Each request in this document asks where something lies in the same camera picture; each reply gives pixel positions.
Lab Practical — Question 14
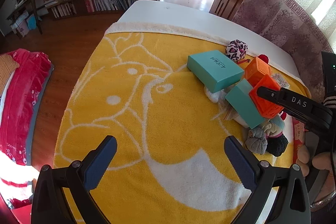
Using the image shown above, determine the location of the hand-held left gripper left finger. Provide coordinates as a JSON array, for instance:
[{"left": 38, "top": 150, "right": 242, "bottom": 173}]
[{"left": 31, "top": 135, "right": 118, "bottom": 224}]

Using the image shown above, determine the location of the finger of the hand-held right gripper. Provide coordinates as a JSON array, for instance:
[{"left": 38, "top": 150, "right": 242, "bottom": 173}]
[{"left": 257, "top": 86, "right": 333, "bottom": 132}]

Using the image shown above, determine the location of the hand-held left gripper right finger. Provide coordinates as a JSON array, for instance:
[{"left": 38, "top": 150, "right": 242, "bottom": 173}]
[{"left": 224, "top": 135, "right": 311, "bottom": 224}]

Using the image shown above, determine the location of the orange ridged cube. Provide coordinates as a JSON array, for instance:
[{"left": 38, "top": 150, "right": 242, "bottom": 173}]
[
  {"left": 249, "top": 74, "right": 285, "bottom": 119},
  {"left": 245, "top": 57, "right": 273, "bottom": 88}
]

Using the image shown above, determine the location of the grey sock ball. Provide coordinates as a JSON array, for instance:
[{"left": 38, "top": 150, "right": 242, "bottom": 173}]
[{"left": 244, "top": 126, "right": 268, "bottom": 155}]

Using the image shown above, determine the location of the pastel sock ball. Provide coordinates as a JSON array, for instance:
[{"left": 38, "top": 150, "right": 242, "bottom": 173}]
[{"left": 261, "top": 115, "right": 286, "bottom": 138}]

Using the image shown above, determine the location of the red tin container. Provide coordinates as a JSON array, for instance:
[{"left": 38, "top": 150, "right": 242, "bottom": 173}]
[{"left": 292, "top": 119, "right": 309, "bottom": 165}]

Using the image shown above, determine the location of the black sock ball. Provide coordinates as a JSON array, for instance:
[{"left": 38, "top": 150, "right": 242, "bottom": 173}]
[{"left": 265, "top": 132, "right": 289, "bottom": 157}]

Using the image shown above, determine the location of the small teal box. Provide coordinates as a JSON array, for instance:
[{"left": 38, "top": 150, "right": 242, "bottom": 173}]
[{"left": 224, "top": 79, "right": 266, "bottom": 129}]

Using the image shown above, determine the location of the leopard print sock ball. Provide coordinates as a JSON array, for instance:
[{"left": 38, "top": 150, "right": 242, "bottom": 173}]
[
  {"left": 230, "top": 40, "right": 248, "bottom": 52},
  {"left": 225, "top": 45, "right": 244, "bottom": 62}
]

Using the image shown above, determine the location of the large teal box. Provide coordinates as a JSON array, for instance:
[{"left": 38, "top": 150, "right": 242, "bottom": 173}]
[{"left": 187, "top": 50, "right": 245, "bottom": 92}]

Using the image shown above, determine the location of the person's right forearm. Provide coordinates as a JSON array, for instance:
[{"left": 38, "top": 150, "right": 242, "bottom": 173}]
[{"left": 324, "top": 94, "right": 336, "bottom": 110}]

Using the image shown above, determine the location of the person's right hand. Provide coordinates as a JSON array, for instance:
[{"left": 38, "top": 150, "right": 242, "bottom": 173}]
[{"left": 296, "top": 145, "right": 334, "bottom": 178}]

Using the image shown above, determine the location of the clear packet with label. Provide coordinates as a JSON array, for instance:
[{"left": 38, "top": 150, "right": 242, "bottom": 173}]
[{"left": 272, "top": 72, "right": 291, "bottom": 90}]

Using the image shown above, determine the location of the patterned sheer curtain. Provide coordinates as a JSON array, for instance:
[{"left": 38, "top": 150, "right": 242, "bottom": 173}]
[{"left": 232, "top": 0, "right": 336, "bottom": 104}]

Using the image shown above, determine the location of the yellow printed towel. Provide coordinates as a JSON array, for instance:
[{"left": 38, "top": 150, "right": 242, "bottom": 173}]
[{"left": 54, "top": 22, "right": 311, "bottom": 224}]

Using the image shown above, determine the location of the red floral blanket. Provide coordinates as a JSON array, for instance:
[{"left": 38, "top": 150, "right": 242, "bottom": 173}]
[{"left": 0, "top": 48, "right": 54, "bottom": 214}]

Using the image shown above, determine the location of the orange pillow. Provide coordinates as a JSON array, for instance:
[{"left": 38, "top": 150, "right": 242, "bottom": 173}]
[{"left": 0, "top": 53, "right": 20, "bottom": 96}]

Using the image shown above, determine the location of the blue box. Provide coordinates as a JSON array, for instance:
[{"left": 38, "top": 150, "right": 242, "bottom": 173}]
[{"left": 26, "top": 14, "right": 37, "bottom": 30}]

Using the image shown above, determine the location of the dark wooden rack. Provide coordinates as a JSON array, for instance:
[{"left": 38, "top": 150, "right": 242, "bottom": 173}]
[{"left": 7, "top": 0, "right": 44, "bottom": 35}]

